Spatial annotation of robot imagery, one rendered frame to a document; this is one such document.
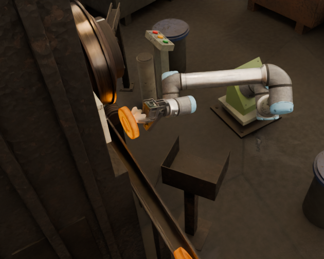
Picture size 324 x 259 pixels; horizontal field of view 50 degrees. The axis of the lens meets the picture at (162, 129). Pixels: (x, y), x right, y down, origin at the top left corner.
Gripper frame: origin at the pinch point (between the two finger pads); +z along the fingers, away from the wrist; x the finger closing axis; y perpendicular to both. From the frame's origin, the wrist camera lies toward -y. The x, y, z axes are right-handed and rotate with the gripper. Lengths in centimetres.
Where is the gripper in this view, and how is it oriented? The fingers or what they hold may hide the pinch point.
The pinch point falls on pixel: (128, 119)
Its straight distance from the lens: 163.4
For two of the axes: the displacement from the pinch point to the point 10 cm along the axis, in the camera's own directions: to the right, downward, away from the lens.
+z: -8.5, 1.9, -5.0
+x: 5.0, 6.0, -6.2
